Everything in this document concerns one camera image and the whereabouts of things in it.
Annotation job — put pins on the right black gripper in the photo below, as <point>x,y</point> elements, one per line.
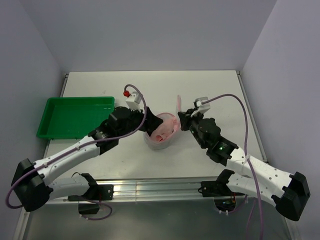
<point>185,118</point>

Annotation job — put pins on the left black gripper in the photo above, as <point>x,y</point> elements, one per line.
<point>152,121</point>

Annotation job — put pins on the pink garment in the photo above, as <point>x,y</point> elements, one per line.
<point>166,130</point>

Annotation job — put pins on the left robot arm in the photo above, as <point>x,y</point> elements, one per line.
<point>35,183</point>

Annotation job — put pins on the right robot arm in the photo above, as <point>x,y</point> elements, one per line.
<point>288,193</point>

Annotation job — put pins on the green plastic tray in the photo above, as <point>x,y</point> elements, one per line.
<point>68,118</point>

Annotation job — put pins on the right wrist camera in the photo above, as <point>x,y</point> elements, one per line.
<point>201,106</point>

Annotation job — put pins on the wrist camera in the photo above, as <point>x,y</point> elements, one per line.
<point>201,106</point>
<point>133,100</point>

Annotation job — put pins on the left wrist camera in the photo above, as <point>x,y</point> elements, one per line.
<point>133,100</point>

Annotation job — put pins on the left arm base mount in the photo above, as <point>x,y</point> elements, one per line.
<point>107,192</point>

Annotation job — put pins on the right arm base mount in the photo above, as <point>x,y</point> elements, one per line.
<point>224,199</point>

